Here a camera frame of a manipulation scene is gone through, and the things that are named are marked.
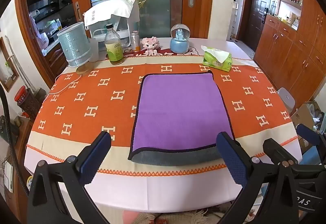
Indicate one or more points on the green label glass bottle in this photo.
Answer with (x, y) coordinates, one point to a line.
(114, 50)

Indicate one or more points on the orange printed table cloth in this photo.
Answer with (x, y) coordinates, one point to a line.
(76, 101)

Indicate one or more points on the wooden picture frame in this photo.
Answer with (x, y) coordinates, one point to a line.
(9, 73)

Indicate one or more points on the white plastic stool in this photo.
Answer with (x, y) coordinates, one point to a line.
(286, 98)

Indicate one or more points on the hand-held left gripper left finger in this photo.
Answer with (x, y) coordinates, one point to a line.
(98, 152)

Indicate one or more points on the light blue table lamp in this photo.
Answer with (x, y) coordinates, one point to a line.
(73, 45)

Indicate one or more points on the orange label can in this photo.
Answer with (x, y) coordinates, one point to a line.
(135, 41)

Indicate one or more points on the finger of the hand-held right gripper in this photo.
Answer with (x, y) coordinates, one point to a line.
(276, 151)
(308, 135)

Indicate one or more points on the green tissue pack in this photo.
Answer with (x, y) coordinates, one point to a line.
(217, 61)

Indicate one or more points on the white countertop appliance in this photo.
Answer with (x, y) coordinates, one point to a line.
(124, 31)

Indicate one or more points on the purple towel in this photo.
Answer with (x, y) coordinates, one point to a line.
(178, 106)

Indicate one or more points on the white cloth cover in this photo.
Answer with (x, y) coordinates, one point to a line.
(114, 10)

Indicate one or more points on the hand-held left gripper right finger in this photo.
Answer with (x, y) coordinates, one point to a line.
(230, 155)

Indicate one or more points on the wooden wall cabinet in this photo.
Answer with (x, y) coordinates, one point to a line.
(293, 61)

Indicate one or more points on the blue snow globe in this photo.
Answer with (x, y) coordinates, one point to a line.
(179, 43)

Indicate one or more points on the red lid jar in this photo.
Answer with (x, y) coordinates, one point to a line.
(21, 94)

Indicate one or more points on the cardboard box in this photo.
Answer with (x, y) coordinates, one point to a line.
(304, 115)

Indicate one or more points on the pink block toy figure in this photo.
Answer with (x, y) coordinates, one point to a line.
(150, 46)

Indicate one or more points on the dark brown entry door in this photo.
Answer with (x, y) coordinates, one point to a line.
(254, 22)

